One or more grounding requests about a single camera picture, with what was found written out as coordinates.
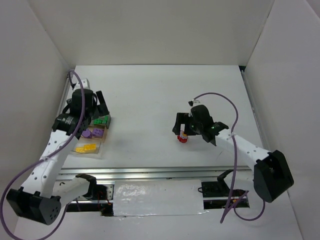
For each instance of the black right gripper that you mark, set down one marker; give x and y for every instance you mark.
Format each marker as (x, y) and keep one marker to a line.
(181, 122)

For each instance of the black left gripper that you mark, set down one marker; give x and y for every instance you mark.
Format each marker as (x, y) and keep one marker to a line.
(102, 110)

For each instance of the small green lego brick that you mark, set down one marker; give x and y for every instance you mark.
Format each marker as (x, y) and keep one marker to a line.
(105, 120)

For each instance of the green two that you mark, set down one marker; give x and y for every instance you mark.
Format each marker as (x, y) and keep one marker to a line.
(97, 121)

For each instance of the red flower print block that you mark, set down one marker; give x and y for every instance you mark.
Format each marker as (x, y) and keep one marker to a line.
(182, 137)

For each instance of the purple lego brick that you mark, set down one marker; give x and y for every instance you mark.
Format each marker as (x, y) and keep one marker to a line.
(98, 132)

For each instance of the yellow lego brick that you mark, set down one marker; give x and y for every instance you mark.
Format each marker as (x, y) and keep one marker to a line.
(90, 147)

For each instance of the long yellow lego plate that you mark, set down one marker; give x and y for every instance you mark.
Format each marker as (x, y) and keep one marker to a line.
(80, 150)

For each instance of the purple rounded lego block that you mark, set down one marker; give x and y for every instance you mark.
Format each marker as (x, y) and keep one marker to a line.
(87, 134)

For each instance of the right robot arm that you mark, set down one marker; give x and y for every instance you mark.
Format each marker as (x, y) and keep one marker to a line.
(271, 173)

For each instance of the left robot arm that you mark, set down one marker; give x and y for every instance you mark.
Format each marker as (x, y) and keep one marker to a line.
(38, 199)

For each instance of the colourless clear container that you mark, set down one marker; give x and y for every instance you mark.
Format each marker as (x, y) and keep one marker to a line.
(95, 155)

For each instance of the white foam cover panel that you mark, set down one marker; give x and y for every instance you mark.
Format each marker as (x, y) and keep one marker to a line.
(157, 198)

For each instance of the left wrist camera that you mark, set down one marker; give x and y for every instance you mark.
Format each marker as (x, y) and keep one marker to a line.
(85, 84)

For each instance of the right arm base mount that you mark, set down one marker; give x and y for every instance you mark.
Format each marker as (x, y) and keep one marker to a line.
(215, 193)

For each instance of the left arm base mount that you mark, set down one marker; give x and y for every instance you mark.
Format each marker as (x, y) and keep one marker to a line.
(101, 202)

